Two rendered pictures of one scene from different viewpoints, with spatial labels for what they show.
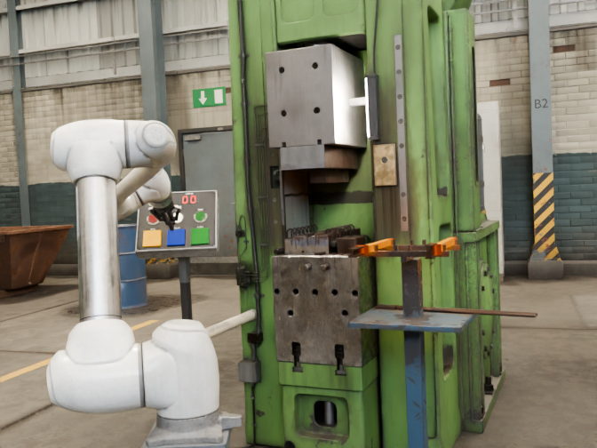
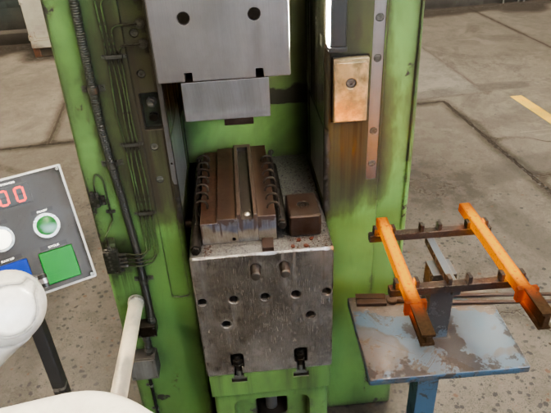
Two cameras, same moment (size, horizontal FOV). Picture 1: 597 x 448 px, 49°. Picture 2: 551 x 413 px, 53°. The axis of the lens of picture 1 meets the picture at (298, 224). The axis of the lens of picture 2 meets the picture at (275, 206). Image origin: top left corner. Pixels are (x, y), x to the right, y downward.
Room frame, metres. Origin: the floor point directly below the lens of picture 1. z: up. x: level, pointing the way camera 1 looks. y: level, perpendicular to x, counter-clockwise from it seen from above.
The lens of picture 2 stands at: (1.59, 0.44, 1.78)
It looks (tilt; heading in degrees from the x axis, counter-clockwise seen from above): 32 degrees down; 333
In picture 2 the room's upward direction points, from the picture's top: 3 degrees counter-clockwise
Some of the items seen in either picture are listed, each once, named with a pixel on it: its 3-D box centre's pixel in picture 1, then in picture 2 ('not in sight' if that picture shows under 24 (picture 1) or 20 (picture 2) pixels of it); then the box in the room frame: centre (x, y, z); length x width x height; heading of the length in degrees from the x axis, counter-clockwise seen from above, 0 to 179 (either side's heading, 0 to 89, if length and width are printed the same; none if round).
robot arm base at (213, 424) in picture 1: (196, 419); not in sight; (1.59, 0.27, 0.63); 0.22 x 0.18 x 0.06; 91
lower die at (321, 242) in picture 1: (324, 239); (236, 188); (2.90, -0.11, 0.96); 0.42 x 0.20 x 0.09; 156
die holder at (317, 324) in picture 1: (338, 298); (260, 256); (2.89, -0.17, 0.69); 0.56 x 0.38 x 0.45; 156
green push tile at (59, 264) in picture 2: (200, 236); (60, 264); (2.74, 0.42, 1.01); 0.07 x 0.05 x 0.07; 91
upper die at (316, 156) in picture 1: (321, 158); (225, 70); (2.90, -0.11, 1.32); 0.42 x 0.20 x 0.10; 156
